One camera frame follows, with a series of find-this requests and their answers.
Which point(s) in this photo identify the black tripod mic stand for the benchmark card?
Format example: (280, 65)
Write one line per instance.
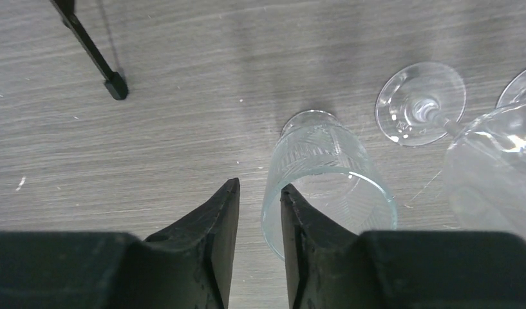
(113, 81)

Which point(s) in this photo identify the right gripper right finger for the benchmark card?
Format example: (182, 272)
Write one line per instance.
(328, 266)

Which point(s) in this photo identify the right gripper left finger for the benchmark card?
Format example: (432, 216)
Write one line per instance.
(185, 265)

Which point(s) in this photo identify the clear wine glass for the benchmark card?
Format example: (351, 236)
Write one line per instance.
(332, 170)
(484, 167)
(514, 92)

